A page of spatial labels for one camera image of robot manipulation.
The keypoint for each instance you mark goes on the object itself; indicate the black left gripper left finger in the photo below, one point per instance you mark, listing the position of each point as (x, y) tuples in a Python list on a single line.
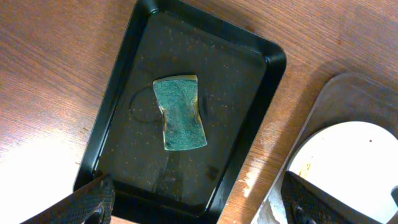
[(93, 203)]

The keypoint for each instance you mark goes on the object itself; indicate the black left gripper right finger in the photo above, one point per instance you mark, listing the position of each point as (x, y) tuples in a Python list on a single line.
[(306, 203)]

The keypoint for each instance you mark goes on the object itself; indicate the white plate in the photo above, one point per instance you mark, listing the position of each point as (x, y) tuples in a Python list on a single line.
[(356, 163)]

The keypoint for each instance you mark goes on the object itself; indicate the green yellow sponge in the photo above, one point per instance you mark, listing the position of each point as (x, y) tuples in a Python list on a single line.
[(177, 99)]

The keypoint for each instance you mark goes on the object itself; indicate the brown serving tray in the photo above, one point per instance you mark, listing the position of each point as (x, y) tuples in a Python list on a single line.
[(347, 97)]

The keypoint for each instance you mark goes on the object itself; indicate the black rectangular tray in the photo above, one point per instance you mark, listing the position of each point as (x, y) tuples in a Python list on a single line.
[(238, 73)]

